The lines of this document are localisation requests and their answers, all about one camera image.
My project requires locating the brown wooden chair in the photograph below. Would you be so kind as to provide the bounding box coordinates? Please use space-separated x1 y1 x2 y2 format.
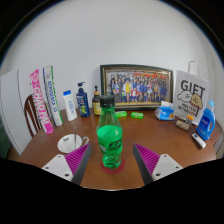
23 94 44 138

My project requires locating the small brown snack box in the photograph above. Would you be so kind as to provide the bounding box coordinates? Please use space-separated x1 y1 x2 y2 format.
174 116 192 132

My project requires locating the white lotion bottle blue cap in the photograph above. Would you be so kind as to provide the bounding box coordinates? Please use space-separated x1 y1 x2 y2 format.
62 89 78 122

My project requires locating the framed group photo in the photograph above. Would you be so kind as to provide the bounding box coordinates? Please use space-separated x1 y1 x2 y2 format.
99 63 174 111

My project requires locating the dark blue pump bottle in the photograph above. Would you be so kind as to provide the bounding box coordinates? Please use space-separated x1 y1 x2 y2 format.
75 81 91 118

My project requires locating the white spoon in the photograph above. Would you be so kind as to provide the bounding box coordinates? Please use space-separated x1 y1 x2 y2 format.
73 125 78 149

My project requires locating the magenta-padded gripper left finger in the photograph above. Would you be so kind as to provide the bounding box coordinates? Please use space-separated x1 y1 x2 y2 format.
41 142 93 186

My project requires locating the amber bottle yellow label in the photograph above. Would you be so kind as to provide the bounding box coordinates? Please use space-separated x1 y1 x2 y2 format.
92 85 102 117

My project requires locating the pink shuttlecock tube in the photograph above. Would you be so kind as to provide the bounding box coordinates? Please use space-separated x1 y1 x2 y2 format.
28 68 54 135

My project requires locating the white shuttlecock tube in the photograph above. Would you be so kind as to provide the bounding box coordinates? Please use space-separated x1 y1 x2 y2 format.
42 64 64 128

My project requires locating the small white device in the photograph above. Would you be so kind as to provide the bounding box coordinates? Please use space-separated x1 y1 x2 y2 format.
191 132 207 149

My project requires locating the blue detergent bottle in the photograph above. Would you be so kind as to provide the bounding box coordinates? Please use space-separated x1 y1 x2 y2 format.
195 98 217 141

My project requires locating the green plastic drink bottle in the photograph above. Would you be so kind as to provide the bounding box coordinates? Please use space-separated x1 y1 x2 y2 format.
95 94 124 170

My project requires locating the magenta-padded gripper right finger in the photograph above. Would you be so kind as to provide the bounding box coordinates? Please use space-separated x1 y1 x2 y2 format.
132 143 184 186

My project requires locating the patterned paper cup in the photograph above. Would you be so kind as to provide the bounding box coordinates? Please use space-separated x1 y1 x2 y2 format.
57 133 90 154

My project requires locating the blue white tissue pack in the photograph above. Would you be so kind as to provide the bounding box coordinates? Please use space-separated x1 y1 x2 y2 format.
153 100 176 122

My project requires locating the white cabinet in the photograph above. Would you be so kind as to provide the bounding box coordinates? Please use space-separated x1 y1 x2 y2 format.
0 69 33 156

